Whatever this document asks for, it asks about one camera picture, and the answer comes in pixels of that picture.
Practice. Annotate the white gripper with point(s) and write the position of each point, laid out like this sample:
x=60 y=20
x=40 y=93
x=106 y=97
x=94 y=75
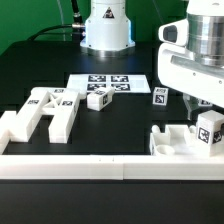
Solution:
x=178 y=70

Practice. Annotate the white chair seat part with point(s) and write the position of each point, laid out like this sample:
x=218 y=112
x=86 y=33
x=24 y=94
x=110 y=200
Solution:
x=176 y=140

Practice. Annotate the white chair back frame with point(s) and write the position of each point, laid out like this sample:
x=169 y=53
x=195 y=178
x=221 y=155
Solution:
x=60 y=103

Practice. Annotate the white marker sheet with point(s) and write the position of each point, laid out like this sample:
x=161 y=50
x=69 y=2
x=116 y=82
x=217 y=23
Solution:
x=123 y=83

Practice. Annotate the white U-shaped fence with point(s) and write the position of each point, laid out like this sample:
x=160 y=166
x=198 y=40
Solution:
x=102 y=167

